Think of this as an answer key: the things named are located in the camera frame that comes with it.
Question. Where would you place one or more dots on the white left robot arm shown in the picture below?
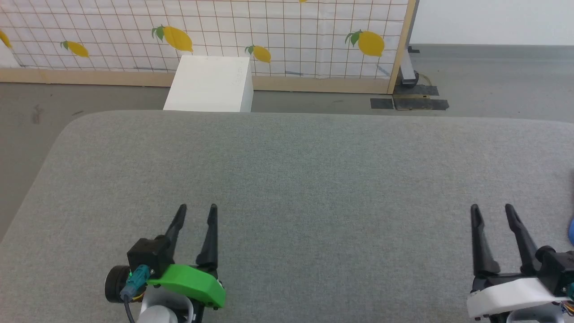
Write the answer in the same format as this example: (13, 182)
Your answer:
(161, 312)

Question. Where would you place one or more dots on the black floor base plate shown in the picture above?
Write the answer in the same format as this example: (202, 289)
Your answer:
(419, 101)

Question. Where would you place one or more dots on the lemon-patterned grid panel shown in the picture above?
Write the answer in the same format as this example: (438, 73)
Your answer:
(224, 36)

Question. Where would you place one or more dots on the white shirt with blue sleeves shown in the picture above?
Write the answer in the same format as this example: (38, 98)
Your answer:
(571, 231)

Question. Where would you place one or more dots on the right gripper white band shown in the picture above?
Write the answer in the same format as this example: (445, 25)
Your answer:
(511, 296)

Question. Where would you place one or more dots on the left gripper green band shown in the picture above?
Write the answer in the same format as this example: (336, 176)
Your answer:
(193, 285)

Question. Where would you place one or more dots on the white box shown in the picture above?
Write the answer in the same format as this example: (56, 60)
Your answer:
(210, 83)

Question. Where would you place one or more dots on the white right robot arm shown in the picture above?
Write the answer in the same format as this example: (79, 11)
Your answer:
(538, 315)

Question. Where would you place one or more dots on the grey metal post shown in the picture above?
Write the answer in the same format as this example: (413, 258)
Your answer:
(409, 67)

